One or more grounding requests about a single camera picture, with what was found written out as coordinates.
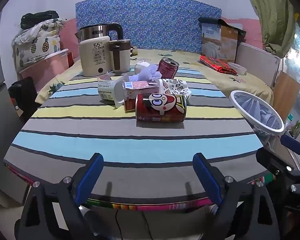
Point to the white board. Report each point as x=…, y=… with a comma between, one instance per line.
x=257, y=62

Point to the pineapple print bedding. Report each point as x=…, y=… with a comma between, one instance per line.
x=40, y=45

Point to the striped tablecloth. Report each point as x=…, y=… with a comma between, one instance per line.
x=90, y=135

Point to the blue floral board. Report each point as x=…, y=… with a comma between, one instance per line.
x=152, y=17

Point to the clear plastic container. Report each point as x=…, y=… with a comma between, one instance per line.
x=237, y=68

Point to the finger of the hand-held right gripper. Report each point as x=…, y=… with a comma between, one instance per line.
x=270, y=158
x=295, y=145

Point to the clear jelly cup red lid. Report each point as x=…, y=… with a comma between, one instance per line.
x=105, y=76

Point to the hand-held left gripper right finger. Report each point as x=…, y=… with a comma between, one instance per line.
x=207, y=177

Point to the crushed white paper cup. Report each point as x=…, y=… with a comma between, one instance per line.
x=141, y=66

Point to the black luggage case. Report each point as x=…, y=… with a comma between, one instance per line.
x=22, y=92

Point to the red cartoon face can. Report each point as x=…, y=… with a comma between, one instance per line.
x=160, y=107

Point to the pink storage box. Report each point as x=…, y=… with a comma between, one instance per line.
x=52, y=65

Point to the cream steel electric kettle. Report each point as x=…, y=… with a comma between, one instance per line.
x=93, y=55

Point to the wooden board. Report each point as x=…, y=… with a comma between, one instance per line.
x=286, y=90

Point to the white rimmed trash bin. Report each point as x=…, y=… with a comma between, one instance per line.
x=260, y=112

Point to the grey refrigerator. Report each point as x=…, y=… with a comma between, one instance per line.
x=2, y=130

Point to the orange pink small carton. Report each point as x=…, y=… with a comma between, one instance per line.
x=130, y=100

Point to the black bag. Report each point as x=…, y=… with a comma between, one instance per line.
x=40, y=17

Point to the red soda can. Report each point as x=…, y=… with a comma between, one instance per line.
x=166, y=68

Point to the white milk carton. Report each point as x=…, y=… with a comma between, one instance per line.
x=106, y=90

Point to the cream brown jug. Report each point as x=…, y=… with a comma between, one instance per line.
x=122, y=60

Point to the green curtain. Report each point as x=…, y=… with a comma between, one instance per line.
x=272, y=17

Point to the red plaid cloth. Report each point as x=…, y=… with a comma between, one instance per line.
x=215, y=63

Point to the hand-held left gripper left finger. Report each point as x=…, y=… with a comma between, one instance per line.
x=90, y=177

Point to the printed paper cup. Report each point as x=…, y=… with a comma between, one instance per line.
x=175, y=86

